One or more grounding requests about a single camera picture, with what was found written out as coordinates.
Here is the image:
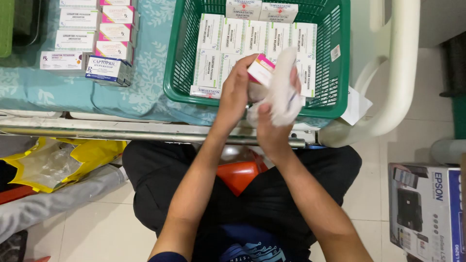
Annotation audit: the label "person's left hand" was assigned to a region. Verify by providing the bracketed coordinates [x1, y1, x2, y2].
[218, 54, 260, 126]

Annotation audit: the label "person's right hand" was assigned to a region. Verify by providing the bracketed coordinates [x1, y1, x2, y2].
[257, 66, 303, 162]

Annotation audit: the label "white cloth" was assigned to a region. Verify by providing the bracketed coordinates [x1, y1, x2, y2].
[246, 47, 304, 128]

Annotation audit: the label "rows of green-print white boxes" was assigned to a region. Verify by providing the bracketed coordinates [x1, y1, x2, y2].
[193, 13, 318, 98]

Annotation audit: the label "white box with red label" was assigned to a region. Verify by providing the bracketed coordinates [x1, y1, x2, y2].
[189, 85, 222, 100]
[259, 2, 299, 24]
[225, 0, 263, 21]

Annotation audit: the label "green plastic basket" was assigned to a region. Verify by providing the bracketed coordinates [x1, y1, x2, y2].
[163, 0, 351, 120]

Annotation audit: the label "teal floral bed sheet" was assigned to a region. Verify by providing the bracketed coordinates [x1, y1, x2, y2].
[0, 0, 330, 129]

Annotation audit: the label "orange plastic stool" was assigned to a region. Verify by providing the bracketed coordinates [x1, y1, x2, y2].
[216, 146, 269, 197]

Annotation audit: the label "blue white medicine box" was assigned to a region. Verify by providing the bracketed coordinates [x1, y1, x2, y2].
[123, 60, 133, 87]
[85, 55, 127, 86]

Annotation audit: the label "white paper sheet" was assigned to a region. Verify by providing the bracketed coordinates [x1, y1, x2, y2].
[339, 86, 374, 126]

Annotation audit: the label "person's black shorts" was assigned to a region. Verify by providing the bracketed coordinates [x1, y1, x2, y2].
[122, 140, 363, 255]

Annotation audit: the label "white medicine carton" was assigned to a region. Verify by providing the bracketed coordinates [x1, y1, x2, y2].
[59, 0, 100, 9]
[54, 30, 97, 52]
[58, 9, 100, 31]

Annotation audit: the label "yellow plastic bag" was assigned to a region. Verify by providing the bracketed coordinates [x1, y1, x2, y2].
[0, 136, 127, 194]

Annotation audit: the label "person's dark blue shirt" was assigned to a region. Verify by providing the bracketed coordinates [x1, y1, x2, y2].
[147, 223, 292, 262]

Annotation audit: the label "white carton with purple print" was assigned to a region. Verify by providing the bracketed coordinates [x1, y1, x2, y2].
[39, 51, 89, 73]

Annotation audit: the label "dark mesh object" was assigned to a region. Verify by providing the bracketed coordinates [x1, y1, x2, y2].
[439, 36, 466, 98]

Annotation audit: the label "green bin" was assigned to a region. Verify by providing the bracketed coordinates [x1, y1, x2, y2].
[452, 95, 466, 140]

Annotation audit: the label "dark tray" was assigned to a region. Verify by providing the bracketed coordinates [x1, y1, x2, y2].
[13, 0, 50, 48]

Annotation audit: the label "grey pipe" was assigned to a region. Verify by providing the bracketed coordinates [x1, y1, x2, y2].
[431, 139, 466, 165]

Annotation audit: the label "clear plastic bag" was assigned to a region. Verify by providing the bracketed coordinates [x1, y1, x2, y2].
[16, 141, 83, 189]

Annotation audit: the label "printer carton box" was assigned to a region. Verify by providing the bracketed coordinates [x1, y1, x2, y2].
[387, 162, 466, 262]

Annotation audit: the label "grey cloth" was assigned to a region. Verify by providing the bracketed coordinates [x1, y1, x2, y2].
[0, 164, 129, 245]

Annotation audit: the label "green woven mat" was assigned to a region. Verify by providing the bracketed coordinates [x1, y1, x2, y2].
[0, 0, 15, 58]

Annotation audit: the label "red board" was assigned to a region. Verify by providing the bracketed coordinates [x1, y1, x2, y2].
[0, 185, 38, 205]

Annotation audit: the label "metal bed rail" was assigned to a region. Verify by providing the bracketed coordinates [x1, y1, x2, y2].
[0, 116, 307, 149]

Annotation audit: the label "white plastic bed frame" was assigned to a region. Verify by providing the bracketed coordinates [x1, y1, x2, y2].
[318, 0, 422, 148]

